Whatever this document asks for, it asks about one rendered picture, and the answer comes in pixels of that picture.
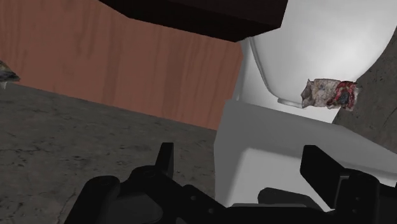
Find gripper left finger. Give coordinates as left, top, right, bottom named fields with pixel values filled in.
left=63, top=142, right=229, bottom=224

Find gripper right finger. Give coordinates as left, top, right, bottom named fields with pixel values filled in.
left=299, top=144, right=397, bottom=224

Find white toilet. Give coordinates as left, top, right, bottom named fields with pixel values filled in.
left=213, top=0, right=397, bottom=213

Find crumpled white and red wrapper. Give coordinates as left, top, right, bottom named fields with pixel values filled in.
left=300, top=78, right=359, bottom=112

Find grey crumpled object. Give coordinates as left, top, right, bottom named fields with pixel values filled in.
left=0, top=60, right=21, bottom=90

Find dark robot stand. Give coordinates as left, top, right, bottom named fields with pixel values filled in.
left=98, top=0, right=289, bottom=43

